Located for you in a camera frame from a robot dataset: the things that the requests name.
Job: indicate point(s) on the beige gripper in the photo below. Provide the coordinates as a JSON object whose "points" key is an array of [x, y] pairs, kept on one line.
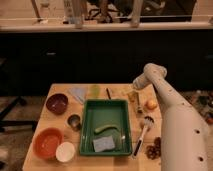
{"points": [[134, 98]]}

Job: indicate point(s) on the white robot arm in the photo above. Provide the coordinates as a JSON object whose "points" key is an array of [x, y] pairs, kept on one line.
{"points": [[183, 130]]}

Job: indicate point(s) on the dark maroon bowl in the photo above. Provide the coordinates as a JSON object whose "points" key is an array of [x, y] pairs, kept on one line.
{"points": [[57, 103]]}

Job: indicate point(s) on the small white bowl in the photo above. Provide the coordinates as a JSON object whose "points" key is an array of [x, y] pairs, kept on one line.
{"points": [[65, 152]]}

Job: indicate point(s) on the orange red bowl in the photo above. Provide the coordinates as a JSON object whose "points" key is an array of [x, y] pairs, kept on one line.
{"points": [[46, 143]]}

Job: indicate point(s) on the black pen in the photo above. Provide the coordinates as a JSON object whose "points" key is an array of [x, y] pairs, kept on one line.
{"points": [[108, 93]]}

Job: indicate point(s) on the white dish brush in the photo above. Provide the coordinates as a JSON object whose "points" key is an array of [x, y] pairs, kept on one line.
{"points": [[148, 123]]}

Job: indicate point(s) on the pale green cloth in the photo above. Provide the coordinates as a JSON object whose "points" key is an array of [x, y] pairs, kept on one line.
{"points": [[94, 91]]}

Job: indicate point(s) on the green plastic tray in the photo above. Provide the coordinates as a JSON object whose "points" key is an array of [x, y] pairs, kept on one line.
{"points": [[99, 112]]}

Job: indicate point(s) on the light blue cloth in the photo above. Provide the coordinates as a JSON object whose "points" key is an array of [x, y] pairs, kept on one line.
{"points": [[78, 94]]}

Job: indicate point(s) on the blue grey sponge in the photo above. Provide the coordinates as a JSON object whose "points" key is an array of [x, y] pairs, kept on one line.
{"points": [[103, 144]]}

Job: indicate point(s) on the brown pine cone cluster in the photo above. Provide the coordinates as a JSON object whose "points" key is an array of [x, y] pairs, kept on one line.
{"points": [[154, 151]]}

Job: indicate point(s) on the metal cup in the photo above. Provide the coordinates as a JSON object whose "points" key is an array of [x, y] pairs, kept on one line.
{"points": [[74, 122]]}

